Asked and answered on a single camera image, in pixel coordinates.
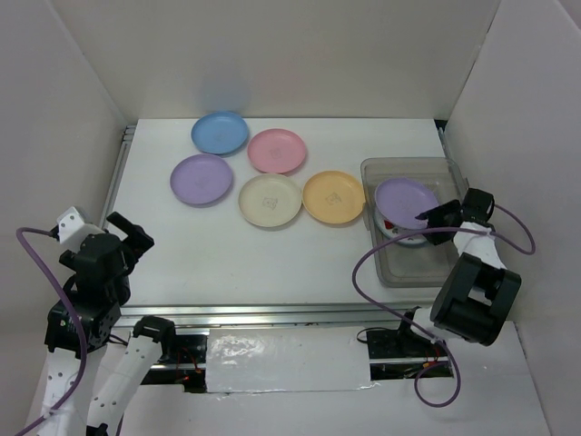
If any white watermelon pattern plate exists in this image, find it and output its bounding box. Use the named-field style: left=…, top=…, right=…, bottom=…
left=374, top=210, right=428, bottom=248

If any lilac plastic plate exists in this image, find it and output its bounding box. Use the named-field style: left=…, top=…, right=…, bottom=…
left=374, top=177, right=439, bottom=230
left=170, top=154, right=233, bottom=206

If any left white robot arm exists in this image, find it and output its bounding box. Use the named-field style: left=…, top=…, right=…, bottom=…
left=36, top=207, right=179, bottom=435

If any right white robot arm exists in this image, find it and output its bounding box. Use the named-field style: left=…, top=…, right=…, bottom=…
left=395, top=188, right=522, bottom=356

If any clear plastic bin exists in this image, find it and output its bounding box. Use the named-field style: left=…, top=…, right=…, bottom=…
left=360, top=157, right=468, bottom=288

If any orange plastic plate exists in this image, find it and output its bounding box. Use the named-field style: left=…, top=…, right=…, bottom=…
left=302, top=171, right=366, bottom=225

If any blue plastic plate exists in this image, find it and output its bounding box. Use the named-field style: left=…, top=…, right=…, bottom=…
left=191, top=111, right=250, bottom=155

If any cream plastic plate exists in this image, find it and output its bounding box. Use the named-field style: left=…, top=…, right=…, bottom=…
left=238, top=173, right=302, bottom=228

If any white foam cover panel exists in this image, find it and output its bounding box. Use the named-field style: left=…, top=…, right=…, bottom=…
left=205, top=327, right=372, bottom=393

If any pink plastic plate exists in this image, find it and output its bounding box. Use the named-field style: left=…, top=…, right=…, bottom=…
left=247, top=128, right=307, bottom=174

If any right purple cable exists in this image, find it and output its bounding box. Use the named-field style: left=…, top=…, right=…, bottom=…
left=352, top=203, right=537, bottom=408

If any purple cable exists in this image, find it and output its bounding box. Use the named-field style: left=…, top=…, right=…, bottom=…
left=0, top=226, right=123, bottom=436
left=352, top=203, right=537, bottom=408

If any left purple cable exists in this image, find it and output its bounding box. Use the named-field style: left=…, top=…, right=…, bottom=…
left=0, top=226, right=123, bottom=436

